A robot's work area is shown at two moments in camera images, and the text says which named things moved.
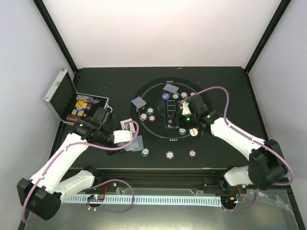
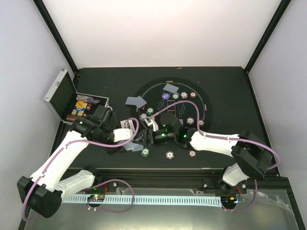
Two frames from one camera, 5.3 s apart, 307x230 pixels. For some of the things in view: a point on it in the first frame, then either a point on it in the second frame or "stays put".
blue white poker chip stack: (170, 155) stays put
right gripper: (180, 121) to (140, 142)
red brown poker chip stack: (192, 153) stays put
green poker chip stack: (145, 152) stays put
